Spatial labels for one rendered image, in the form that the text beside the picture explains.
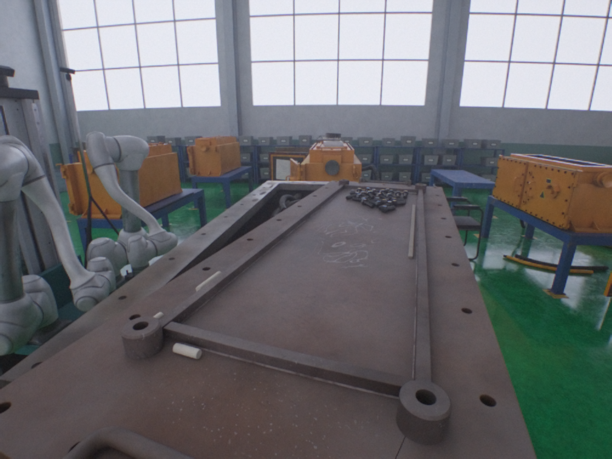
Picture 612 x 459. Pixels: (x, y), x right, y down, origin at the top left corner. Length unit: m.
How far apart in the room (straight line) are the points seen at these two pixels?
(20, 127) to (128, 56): 10.12
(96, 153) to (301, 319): 1.59
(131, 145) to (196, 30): 9.31
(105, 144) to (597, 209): 4.20
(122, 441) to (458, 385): 0.28
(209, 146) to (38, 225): 5.03
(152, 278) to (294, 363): 0.35
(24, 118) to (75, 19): 11.26
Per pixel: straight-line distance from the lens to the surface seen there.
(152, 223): 1.90
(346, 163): 3.31
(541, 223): 4.25
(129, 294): 0.57
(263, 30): 10.50
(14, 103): 1.99
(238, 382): 0.33
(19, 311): 1.54
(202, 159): 6.82
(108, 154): 1.87
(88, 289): 1.43
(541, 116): 11.46
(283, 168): 4.84
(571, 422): 2.54
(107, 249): 2.03
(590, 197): 4.11
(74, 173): 4.33
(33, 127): 1.98
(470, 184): 6.47
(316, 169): 3.26
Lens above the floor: 1.59
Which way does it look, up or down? 18 degrees down
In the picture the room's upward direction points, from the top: straight up
